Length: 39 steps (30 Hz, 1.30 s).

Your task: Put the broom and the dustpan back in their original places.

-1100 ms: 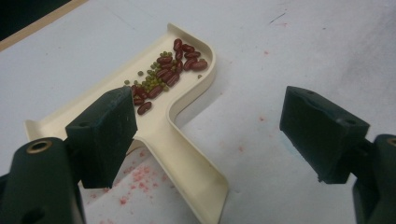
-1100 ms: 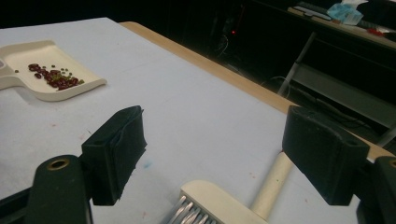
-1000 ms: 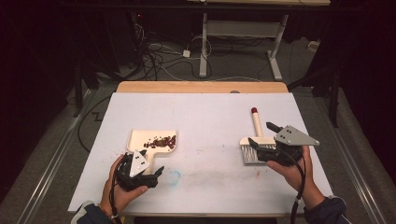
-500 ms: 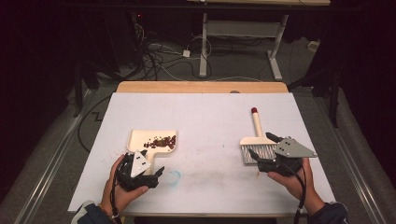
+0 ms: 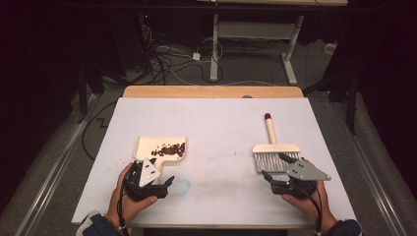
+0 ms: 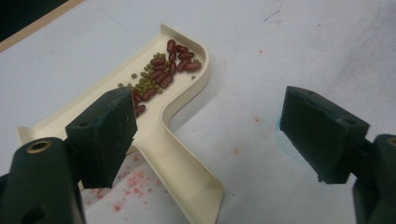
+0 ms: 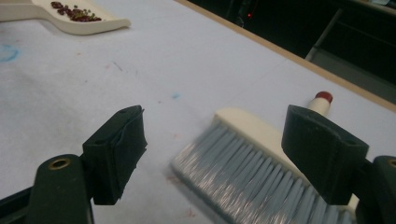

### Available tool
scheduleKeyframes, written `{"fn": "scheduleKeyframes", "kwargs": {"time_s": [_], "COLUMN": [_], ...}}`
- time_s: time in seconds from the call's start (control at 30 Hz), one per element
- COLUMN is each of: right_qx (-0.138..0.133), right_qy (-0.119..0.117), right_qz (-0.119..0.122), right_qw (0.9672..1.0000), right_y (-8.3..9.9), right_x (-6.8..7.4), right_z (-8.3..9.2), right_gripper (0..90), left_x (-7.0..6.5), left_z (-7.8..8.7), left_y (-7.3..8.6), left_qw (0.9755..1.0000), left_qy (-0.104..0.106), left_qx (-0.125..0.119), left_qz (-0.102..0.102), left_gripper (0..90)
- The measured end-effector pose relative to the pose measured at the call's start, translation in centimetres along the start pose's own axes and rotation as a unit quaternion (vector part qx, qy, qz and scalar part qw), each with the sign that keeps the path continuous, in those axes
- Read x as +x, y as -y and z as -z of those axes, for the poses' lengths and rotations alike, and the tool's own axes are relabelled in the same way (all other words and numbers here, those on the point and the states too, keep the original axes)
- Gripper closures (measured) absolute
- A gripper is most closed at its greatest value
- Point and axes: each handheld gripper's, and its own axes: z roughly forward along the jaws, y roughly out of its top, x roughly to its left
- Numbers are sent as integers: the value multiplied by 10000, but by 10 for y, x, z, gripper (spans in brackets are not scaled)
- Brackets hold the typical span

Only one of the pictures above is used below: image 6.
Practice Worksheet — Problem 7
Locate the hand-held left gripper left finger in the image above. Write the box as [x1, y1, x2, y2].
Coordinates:
[64, 86, 138, 189]

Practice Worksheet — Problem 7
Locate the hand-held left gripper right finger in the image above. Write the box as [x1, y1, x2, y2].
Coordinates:
[278, 85, 371, 185]

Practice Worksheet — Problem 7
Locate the cream plastic dustpan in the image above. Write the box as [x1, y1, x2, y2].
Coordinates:
[17, 23, 225, 224]

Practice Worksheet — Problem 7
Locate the pile of red kidney beans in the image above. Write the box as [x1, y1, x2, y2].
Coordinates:
[132, 38, 204, 119]

